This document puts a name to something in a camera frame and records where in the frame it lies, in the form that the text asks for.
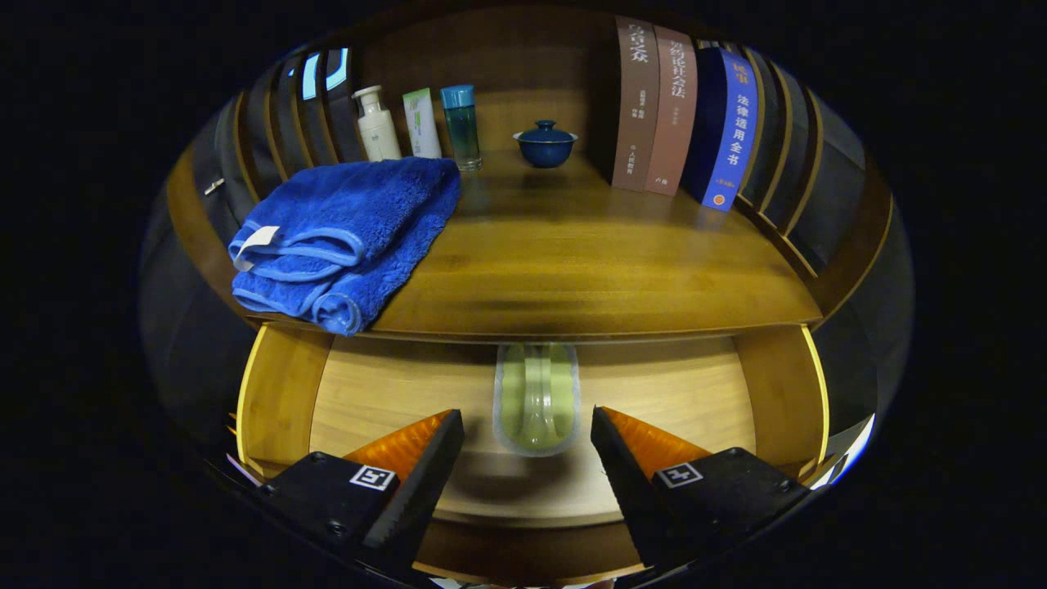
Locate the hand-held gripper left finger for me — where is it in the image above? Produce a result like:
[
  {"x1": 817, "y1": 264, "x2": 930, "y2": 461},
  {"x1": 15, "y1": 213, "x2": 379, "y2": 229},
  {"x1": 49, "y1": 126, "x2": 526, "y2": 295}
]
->
[{"x1": 258, "y1": 409, "x2": 465, "y2": 573}]

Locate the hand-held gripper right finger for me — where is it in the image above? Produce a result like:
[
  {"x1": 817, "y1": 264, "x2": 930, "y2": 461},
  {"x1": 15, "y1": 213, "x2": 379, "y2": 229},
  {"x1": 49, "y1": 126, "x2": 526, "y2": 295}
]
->
[{"x1": 591, "y1": 406, "x2": 812, "y2": 569}]

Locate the green scrub brush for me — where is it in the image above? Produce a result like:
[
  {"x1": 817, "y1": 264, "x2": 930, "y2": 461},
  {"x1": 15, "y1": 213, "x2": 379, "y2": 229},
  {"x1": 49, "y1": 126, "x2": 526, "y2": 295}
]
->
[{"x1": 493, "y1": 342, "x2": 582, "y2": 457}]

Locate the wooden countertop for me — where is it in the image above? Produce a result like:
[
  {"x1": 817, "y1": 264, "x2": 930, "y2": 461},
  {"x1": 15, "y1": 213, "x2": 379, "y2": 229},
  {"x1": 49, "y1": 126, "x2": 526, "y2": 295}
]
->
[{"x1": 168, "y1": 147, "x2": 823, "y2": 343}]

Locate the wooden cabinet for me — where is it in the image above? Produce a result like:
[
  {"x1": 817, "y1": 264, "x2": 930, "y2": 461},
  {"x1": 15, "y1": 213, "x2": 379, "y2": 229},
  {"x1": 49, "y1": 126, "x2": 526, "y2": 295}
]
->
[{"x1": 164, "y1": 8, "x2": 896, "y2": 586}]

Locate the white panel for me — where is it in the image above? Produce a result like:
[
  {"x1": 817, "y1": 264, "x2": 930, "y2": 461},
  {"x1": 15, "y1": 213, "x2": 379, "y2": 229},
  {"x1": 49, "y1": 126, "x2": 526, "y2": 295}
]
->
[{"x1": 810, "y1": 413, "x2": 876, "y2": 490}]

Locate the blue folded towel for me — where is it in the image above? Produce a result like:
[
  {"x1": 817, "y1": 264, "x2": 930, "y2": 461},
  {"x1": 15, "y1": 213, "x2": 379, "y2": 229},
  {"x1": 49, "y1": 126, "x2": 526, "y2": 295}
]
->
[{"x1": 227, "y1": 157, "x2": 463, "y2": 336}]

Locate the black backdrop cloth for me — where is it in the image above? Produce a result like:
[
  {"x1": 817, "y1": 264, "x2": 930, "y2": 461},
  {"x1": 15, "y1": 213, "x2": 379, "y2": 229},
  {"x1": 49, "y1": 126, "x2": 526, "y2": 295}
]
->
[{"x1": 139, "y1": 45, "x2": 914, "y2": 492}]

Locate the blue lidded bowl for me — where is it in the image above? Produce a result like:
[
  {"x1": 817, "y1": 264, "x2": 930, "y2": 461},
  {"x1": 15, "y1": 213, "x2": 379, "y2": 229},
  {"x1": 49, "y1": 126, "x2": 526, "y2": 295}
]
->
[{"x1": 513, "y1": 120, "x2": 578, "y2": 169}]

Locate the teal glass bottle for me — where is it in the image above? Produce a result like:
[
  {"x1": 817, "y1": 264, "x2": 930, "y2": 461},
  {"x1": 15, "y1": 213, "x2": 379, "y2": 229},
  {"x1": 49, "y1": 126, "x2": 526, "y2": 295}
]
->
[{"x1": 440, "y1": 84, "x2": 483, "y2": 173}]

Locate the white pump bottle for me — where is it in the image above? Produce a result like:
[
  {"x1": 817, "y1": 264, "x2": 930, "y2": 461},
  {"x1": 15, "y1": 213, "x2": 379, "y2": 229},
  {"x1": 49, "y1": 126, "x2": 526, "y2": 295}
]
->
[{"x1": 352, "y1": 85, "x2": 403, "y2": 162}]

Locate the white green tube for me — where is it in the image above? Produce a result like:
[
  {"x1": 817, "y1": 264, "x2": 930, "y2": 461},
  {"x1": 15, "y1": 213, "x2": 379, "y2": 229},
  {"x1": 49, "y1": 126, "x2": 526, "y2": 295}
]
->
[{"x1": 402, "y1": 88, "x2": 443, "y2": 160}]

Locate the blue book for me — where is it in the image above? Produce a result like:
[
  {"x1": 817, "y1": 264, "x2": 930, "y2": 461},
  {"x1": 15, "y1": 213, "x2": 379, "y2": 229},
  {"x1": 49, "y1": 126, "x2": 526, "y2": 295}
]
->
[{"x1": 683, "y1": 47, "x2": 760, "y2": 213}]

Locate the light brown book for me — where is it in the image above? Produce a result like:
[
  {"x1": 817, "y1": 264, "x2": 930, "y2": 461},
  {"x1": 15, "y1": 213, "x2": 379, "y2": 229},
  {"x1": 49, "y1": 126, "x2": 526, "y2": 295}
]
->
[{"x1": 645, "y1": 25, "x2": 699, "y2": 197}]

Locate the dark brown book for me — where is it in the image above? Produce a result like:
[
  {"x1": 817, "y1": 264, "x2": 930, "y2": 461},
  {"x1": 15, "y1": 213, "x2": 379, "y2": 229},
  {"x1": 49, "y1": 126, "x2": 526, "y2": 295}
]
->
[{"x1": 611, "y1": 15, "x2": 661, "y2": 193}]

